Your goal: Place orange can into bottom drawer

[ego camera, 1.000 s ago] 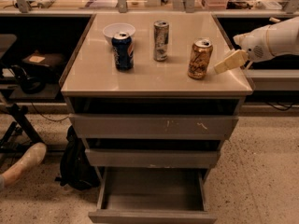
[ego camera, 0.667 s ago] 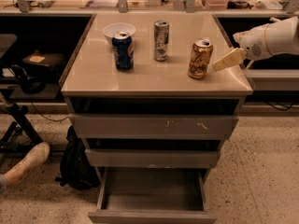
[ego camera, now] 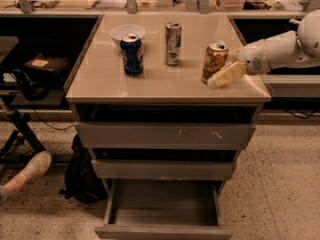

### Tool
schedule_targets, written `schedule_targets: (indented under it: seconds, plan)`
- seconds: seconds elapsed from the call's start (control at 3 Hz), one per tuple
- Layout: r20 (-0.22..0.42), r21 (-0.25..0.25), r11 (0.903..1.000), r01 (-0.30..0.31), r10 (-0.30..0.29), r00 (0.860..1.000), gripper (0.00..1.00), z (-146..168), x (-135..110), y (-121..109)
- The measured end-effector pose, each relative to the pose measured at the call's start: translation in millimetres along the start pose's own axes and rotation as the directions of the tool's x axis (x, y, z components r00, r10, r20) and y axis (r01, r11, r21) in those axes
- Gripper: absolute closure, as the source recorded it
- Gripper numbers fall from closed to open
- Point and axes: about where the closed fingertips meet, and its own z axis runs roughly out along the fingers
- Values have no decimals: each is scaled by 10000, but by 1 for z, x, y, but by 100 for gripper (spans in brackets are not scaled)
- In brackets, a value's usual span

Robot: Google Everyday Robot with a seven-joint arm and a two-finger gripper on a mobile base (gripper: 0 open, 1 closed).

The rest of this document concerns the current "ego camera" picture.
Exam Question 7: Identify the person's lower leg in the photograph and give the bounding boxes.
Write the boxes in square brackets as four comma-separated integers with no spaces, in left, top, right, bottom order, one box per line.
[0,176,26,206]

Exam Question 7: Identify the orange soda can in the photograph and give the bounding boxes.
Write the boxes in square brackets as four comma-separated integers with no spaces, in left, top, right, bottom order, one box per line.
[201,41,229,83]

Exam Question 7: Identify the grey drawer cabinet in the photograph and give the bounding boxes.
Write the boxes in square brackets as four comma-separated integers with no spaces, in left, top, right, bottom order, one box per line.
[63,13,275,240]

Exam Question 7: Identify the grey drawer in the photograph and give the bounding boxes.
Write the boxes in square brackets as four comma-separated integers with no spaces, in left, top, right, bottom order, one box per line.
[95,180,232,240]
[75,122,255,150]
[92,159,235,181]

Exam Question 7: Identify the grey bottom drawer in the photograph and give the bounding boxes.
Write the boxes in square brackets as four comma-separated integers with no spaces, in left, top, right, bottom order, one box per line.
[95,180,232,240]

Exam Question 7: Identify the white bowl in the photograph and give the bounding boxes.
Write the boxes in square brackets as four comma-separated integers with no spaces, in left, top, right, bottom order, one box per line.
[111,24,146,47]

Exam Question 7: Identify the grey middle drawer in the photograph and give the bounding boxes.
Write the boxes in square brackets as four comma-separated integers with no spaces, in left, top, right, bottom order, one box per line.
[92,159,235,181]

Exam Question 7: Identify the blue Pepsi can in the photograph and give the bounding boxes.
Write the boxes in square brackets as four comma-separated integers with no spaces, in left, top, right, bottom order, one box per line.
[120,33,144,75]

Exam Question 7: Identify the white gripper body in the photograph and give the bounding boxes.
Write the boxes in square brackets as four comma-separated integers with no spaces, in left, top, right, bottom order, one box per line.
[238,40,269,75]

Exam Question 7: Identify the grey top drawer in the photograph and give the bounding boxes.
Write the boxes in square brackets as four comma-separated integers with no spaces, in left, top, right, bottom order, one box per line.
[75,122,255,150]

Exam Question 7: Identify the silver slim energy can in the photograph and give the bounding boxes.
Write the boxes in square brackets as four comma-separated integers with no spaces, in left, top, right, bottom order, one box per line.
[165,22,182,66]

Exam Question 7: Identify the black headphones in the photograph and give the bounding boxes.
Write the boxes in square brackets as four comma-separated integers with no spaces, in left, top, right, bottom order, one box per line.
[13,69,49,101]

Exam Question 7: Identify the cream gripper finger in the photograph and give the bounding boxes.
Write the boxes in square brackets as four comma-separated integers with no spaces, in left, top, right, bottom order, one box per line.
[207,62,246,88]
[228,49,240,63]

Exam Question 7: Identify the black chair base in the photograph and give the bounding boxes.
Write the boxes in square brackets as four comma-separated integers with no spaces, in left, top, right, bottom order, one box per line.
[0,98,45,175]

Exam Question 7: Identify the white stick with tip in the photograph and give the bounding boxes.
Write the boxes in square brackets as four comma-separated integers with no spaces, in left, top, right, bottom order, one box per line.
[289,18,300,25]

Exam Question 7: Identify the dark box with label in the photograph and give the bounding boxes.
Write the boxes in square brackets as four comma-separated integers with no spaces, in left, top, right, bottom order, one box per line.
[24,54,72,78]

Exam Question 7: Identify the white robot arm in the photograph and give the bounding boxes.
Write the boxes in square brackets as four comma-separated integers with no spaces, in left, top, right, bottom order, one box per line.
[207,10,320,88]

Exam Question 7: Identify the black backpack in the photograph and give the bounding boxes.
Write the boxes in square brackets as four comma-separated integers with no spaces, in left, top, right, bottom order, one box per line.
[60,135,107,204]

